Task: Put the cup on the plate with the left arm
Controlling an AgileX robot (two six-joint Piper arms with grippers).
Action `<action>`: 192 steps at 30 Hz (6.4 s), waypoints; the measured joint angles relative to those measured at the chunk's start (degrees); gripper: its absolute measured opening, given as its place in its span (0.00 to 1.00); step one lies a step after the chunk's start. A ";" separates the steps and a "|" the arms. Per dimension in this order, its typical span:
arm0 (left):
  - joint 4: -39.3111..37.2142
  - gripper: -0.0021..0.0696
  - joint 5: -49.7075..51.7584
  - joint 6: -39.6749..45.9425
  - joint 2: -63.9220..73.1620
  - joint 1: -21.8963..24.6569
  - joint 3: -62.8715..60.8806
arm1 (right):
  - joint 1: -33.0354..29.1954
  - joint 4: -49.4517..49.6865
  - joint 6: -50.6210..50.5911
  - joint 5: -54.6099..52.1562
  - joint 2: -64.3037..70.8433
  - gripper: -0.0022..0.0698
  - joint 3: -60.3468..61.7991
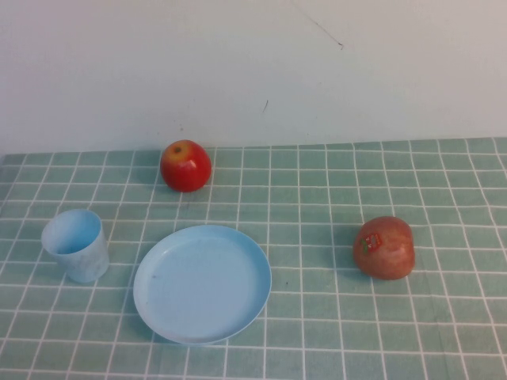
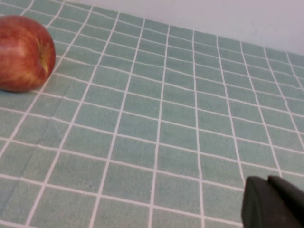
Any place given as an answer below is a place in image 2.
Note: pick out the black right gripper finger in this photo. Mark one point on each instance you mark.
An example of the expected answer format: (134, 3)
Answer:
(273, 204)

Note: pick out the green white grid tablecloth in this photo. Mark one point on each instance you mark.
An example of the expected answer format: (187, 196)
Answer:
(152, 123)

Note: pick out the red apple with sticker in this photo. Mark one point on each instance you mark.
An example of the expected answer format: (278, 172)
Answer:
(22, 53)

